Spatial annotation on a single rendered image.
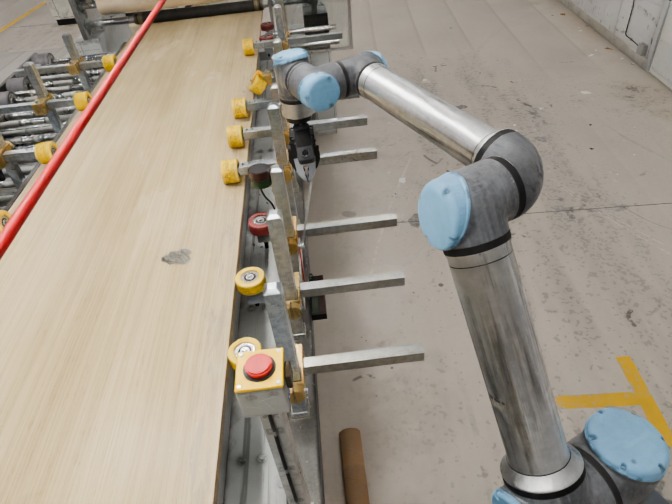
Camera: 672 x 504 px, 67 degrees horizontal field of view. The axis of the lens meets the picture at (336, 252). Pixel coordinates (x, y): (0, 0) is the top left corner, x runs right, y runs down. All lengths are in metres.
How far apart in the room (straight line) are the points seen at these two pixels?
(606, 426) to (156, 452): 0.88
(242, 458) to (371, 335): 1.15
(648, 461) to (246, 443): 0.89
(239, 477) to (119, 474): 0.34
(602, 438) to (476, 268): 0.46
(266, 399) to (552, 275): 2.15
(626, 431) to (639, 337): 1.43
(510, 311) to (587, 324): 1.68
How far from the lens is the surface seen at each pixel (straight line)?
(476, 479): 2.03
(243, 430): 1.43
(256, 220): 1.58
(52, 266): 1.69
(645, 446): 1.18
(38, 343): 1.46
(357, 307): 2.49
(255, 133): 1.96
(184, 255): 1.50
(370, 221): 1.58
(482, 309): 0.89
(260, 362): 0.76
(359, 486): 1.92
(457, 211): 0.81
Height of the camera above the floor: 1.82
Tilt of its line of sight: 40 degrees down
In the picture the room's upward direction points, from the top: 7 degrees counter-clockwise
